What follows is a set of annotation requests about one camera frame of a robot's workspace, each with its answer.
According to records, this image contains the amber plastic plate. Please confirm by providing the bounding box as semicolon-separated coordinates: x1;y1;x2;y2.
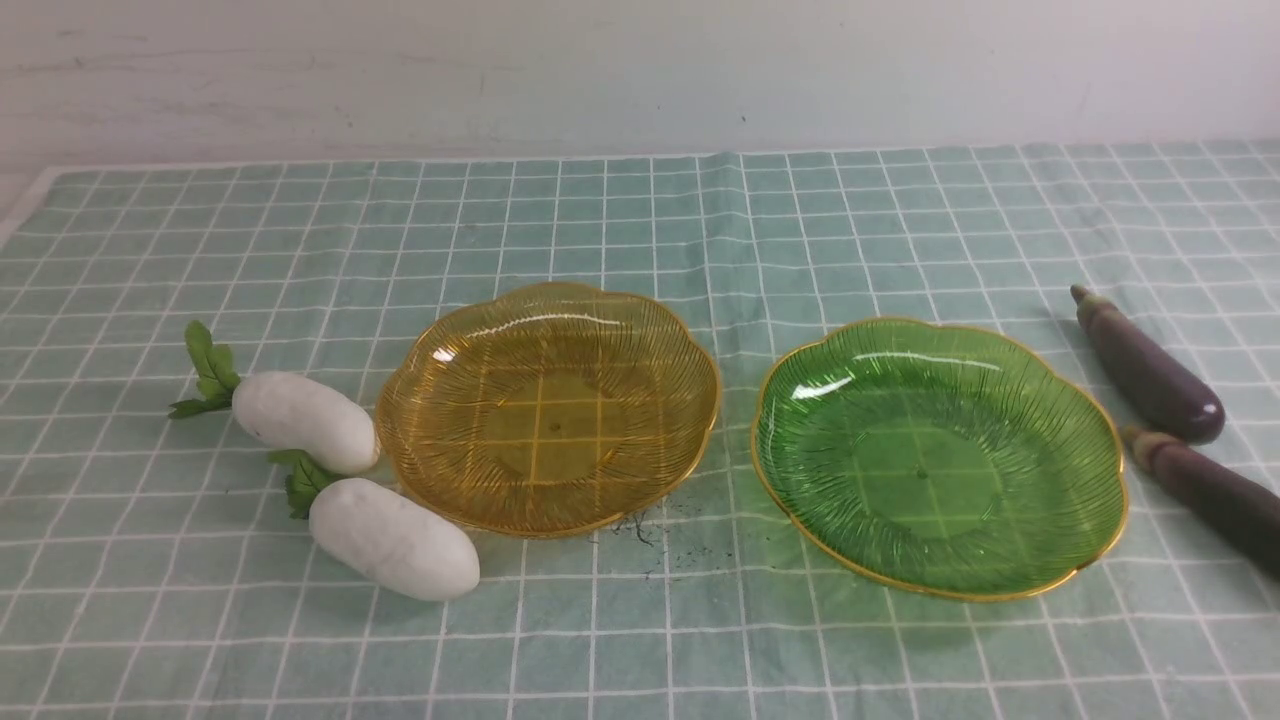
374;282;722;538

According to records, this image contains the white radish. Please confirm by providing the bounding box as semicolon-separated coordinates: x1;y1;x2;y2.
268;448;481;602
168;320;380;477

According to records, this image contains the green plastic plate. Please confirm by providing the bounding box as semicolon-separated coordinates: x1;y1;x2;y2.
750;316;1130;603

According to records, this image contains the green checkered tablecloth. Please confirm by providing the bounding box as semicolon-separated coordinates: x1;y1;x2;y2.
1;138;1279;719

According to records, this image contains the purple eggplant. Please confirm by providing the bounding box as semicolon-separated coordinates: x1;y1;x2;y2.
1069;284;1226;445
1120;427;1279;580

